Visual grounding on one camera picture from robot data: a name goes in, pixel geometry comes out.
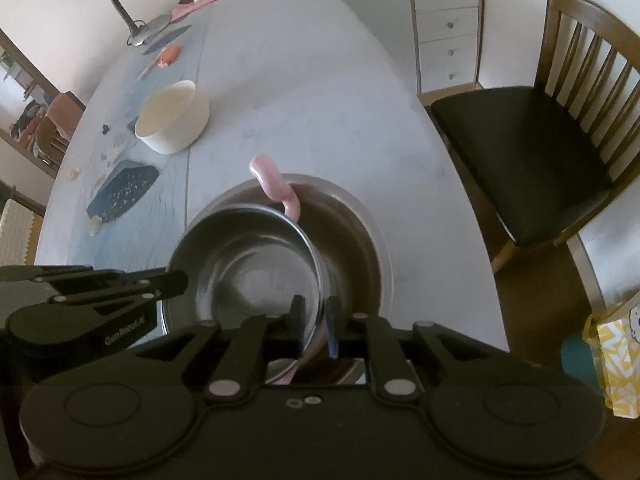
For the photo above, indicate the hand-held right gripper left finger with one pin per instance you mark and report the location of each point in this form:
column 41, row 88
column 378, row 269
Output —
column 297, row 311

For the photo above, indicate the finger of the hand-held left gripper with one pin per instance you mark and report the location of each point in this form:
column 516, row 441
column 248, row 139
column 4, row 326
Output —
column 150, row 286
column 45, row 273

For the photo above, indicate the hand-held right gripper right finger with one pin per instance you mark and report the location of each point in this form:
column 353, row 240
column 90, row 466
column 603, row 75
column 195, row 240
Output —
column 333, row 331

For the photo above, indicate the large steel bowl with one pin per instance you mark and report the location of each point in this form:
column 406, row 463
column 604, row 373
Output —
column 350, row 245

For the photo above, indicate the white bowl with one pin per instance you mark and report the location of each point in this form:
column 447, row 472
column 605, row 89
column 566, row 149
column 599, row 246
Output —
column 172, row 120

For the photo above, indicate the chair with patterned cushion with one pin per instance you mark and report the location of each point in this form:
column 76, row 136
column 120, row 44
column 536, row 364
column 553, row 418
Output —
column 17, row 232

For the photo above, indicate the small cream scrap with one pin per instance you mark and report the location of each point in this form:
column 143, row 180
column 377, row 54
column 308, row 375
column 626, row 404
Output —
column 95, row 225

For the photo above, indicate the wooden chair with pink cushion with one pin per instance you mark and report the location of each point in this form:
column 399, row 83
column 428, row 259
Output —
column 57, row 125

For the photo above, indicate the pink pen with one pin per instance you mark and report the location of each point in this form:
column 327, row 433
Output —
column 147, row 70

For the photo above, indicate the wooden chair with black seat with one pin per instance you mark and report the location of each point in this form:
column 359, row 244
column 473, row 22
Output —
column 525, row 160

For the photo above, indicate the grey desk lamp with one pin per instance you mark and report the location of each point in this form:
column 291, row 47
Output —
column 132, row 15

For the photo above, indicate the yellow patterned bag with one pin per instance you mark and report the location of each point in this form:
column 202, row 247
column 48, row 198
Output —
column 620, row 360

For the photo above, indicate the white cabinet with drawers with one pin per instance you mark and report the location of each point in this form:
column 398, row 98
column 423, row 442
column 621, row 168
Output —
column 440, row 25

